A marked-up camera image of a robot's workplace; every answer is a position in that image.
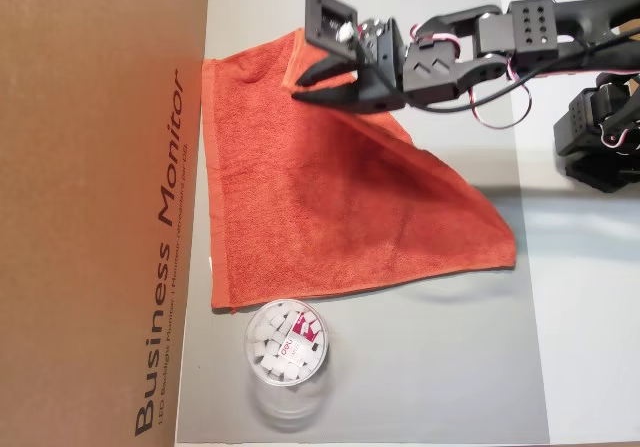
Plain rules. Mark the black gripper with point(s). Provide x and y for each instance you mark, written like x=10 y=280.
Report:
x=376 y=86

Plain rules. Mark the orange terry towel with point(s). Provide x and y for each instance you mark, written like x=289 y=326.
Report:
x=325 y=207

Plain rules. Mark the red white eraser wrapper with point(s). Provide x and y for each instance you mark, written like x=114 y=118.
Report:
x=302 y=329

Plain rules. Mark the clear plastic jar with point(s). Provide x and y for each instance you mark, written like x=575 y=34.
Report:
x=287 y=357

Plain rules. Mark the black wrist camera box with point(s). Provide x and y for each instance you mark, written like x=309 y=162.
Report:
x=327 y=17

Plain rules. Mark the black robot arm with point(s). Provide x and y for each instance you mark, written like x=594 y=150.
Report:
x=500 y=32

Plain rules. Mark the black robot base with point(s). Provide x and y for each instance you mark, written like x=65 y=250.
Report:
x=600 y=177

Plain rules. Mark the grey desk mat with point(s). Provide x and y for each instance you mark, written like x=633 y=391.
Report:
x=400 y=367

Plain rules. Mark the brown cardboard monitor box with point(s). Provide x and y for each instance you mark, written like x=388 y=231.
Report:
x=100 y=192

